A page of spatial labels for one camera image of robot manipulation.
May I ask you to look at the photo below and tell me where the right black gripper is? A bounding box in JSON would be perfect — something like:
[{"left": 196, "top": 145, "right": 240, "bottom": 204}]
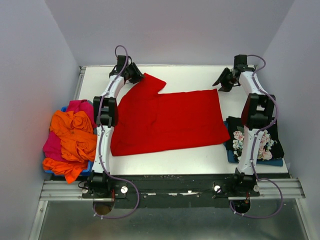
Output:
[{"left": 212, "top": 67, "right": 237, "bottom": 93}]

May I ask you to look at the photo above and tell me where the red t shirt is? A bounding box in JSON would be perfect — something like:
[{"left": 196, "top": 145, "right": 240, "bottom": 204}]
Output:
[{"left": 110, "top": 74, "right": 230, "bottom": 157}]

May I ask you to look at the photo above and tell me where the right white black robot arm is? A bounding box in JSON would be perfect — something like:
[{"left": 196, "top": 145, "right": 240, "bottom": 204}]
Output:
[{"left": 213, "top": 54, "right": 277, "bottom": 196}]

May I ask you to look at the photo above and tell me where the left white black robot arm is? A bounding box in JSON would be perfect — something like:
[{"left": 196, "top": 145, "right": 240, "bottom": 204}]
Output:
[{"left": 87, "top": 55, "right": 144, "bottom": 198}]

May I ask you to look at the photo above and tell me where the orange t shirt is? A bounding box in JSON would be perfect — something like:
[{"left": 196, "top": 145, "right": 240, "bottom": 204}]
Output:
[{"left": 41, "top": 110, "right": 98, "bottom": 185}]

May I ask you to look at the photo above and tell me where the black floral folded t shirt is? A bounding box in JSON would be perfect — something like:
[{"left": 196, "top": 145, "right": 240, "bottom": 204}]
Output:
[{"left": 224, "top": 115, "right": 285, "bottom": 163}]

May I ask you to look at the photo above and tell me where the blue folded t shirt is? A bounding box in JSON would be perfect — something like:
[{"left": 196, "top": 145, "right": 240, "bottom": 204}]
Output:
[{"left": 222, "top": 121, "right": 284, "bottom": 167}]

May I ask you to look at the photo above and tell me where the pink t shirt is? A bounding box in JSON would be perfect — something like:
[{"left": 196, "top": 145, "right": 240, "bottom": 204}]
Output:
[{"left": 43, "top": 100, "right": 97, "bottom": 163}]

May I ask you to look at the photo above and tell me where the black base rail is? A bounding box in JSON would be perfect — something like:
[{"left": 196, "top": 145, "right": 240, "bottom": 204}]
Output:
[{"left": 82, "top": 173, "right": 260, "bottom": 209}]

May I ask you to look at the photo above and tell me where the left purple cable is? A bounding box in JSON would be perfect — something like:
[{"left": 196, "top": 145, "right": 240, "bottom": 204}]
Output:
[{"left": 96, "top": 44, "right": 140, "bottom": 221}]

